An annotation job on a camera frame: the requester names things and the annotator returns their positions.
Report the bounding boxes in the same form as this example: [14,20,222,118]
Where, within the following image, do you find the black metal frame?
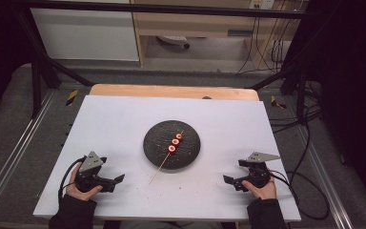
[11,0,311,119]

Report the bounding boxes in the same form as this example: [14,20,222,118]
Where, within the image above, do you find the light wooden desk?
[130,0,310,69]

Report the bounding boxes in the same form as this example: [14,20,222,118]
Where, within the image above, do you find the wooden table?
[89,83,261,102]

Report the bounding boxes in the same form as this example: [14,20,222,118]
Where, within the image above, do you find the wooden skewer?
[148,129,186,186]

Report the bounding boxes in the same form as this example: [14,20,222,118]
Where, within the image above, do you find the person's left hand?
[65,163,104,202]

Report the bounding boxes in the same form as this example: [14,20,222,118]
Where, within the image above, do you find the white cabinet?
[30,0,140,62]

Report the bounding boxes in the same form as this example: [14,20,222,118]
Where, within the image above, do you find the black floor cables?
[268,79,324,135]

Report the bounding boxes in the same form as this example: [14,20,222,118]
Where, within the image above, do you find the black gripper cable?
[268,169,331,221]
[57,156,87,205]

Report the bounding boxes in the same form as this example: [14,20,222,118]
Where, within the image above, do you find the white chair base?
[156,34,192,51]

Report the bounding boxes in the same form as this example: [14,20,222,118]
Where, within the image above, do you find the aluminium floor rail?
[0,90,57,218]
[294,125,355,229]

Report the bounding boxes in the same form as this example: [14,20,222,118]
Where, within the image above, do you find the white table board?
[32,94,302,223]

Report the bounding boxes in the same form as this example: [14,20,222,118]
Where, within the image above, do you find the yellow black tape strip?
[270,94,287,110]
[65,89,79,107]

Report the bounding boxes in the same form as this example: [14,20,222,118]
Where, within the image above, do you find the black speckled round plate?
[142,119,202,171]

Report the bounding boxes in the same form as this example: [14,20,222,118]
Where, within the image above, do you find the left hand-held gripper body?
[73,150,116,194]

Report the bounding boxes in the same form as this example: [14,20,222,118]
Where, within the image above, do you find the white power strip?
[249,0,276,10]

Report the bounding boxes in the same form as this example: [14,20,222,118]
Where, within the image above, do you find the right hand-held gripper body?
[233,151,282,193]

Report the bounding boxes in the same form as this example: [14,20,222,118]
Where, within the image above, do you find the person's right hand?
[241,177,278,201]

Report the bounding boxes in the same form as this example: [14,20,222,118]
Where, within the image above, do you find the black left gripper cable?
[57,156,87,205]

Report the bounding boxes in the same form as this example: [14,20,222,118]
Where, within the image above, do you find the hanging black cables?
[235,0,306,76]

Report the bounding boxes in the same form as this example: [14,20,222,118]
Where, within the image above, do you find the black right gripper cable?
[268,169,331,221]

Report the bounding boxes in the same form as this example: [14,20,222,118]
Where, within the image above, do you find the black curtain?
[0,0,43,130]
[304,0,366,219]

